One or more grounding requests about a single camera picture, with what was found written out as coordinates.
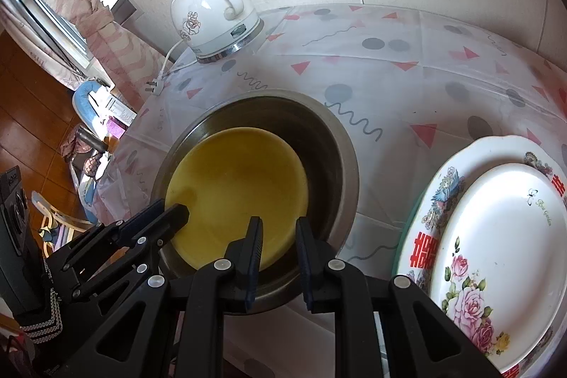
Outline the yellow plastic bowl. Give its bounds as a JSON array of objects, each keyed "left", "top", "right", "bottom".
[{"left": 164, "top": 128, "right": 309, "bottom": 272}]

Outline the white plate with rose print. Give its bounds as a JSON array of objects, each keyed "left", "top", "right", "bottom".
[{"left": 429, "top": 162, "right": 567, "bottom": 374}]

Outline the white electric kettle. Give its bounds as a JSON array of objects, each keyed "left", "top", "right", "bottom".
[{"left": 170, "top": 0, "right": 262, "bottom": 64}]

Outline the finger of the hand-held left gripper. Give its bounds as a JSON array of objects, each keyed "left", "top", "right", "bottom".
[
  {"left": 46, "top": 199, "right": 167, "bottom": 272},
  {"left": 66, "top": 204, "right": 190, "bottom": 303}
]

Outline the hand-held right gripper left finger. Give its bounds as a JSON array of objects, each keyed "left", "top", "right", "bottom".
[{"left": 66, "top": 216, "right": 265, "bottom": 378}]

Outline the stainless steel bowl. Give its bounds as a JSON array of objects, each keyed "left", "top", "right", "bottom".
[{"left": 151, "top": 89, "right": 360, "bottom": 314}]

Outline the blue padded object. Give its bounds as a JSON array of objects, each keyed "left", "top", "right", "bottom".
[{"left": 72, "top": 80, "right": 117, "bottom": 127}]

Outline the white printed tablecloth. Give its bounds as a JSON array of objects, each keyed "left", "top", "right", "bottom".
[{"left": 95, "top": 4, "right": 567, "bottom": 378}]

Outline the white chair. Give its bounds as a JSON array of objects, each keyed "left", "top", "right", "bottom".
[{"left": 30, "top": 191, "right": 95, "bottom": 248}]

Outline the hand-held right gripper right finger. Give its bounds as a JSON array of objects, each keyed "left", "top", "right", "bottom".
[{"left": 295, "top": 217, "right": 501, "bottom": 378}]

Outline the pink striped curtain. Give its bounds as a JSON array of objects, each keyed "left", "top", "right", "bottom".
[{"left": 24, "top": 0, "right": 167, "bottom": 113}]

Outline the white kettle power cord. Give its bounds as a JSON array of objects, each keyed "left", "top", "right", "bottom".
[{"left": 144, "top": 39, "right": 184, "bottom": 97}]

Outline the teal plate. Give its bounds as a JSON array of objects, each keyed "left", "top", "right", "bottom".
[{"left": 391, "top": 183, "right": 426, "bottom": 277}]

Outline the white plate with bird print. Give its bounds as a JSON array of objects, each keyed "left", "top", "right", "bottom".
[{"left": 392, "top": 134, "right": 567, "bottom": 378}]

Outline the window frame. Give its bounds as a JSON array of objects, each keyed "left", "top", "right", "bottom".
[{"left": 0, "top": 0, "right": 96, "bottom": 66}]

